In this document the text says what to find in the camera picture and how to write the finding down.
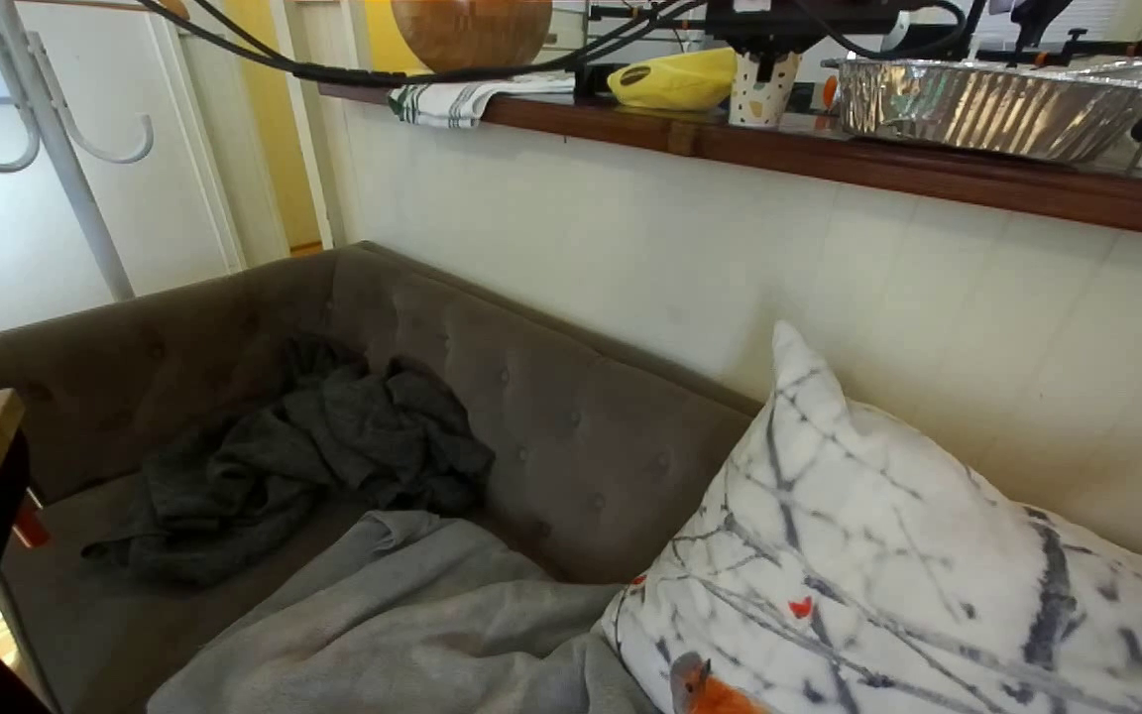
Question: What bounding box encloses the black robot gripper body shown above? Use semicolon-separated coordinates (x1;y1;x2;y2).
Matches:
703;0;916;60

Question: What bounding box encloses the white dotted paper cup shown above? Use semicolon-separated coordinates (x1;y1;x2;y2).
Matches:
727;48;808;136

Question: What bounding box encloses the yellow banana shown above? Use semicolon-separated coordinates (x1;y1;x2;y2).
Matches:
603;44;746;119

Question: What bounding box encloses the aluminium foil tray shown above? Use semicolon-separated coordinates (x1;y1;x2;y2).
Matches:
822;50;1142;169

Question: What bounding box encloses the black equipment behind tray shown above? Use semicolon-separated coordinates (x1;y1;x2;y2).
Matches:
903;0;1142;67

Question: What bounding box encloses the brown wooden round bowl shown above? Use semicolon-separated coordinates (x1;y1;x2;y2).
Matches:
390;0;561;78

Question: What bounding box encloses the striped white dish towel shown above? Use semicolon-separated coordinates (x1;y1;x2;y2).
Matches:
390;71;585;136

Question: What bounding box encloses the brown fabric sofa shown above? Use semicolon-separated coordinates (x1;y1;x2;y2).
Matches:
0;238;770;714

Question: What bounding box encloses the white branch print pillow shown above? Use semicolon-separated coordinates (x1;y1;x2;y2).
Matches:
592;316;1142;714

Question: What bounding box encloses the dark grey crumpled cloth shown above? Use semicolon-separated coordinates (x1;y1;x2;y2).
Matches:
81;333;501;593

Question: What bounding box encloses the light grey blanket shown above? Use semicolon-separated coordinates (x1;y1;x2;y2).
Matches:
142;506;661;714

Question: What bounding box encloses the white coat rack with hooks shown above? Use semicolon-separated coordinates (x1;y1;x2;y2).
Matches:
0;0;159;305

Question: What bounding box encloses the dark wooden wall shelf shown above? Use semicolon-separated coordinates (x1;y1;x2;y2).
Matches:
319;76;1142;240

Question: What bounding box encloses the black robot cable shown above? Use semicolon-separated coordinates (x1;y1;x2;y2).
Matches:
134;0;734;92

